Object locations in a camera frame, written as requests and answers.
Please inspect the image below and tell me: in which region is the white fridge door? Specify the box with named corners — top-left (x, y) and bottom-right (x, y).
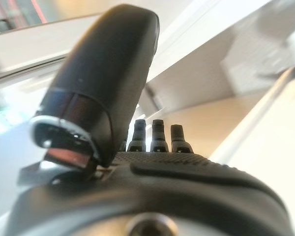
top-left (0, 13), bottom-right (106, 82)

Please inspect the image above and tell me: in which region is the white fridge body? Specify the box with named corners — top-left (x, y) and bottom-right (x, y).
top-left (208, 66), bottom-right (295, 236)

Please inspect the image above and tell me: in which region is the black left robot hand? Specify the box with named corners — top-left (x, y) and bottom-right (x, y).
top-left (3, 3), bottom-right (295, 236)

